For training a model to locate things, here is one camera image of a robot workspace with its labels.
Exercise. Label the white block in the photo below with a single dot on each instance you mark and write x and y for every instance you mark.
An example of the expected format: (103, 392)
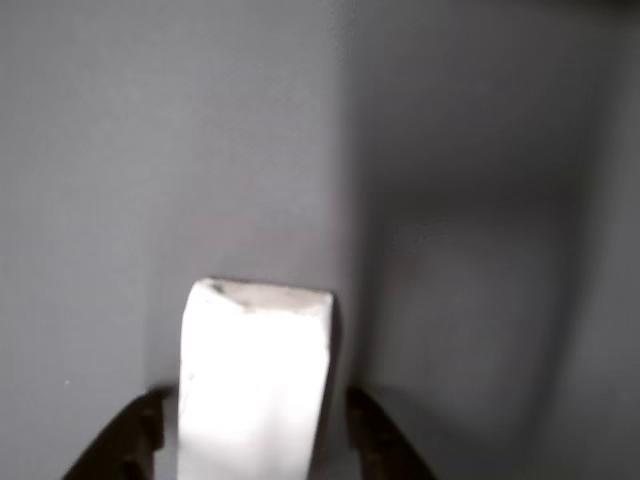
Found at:
(250, 390)

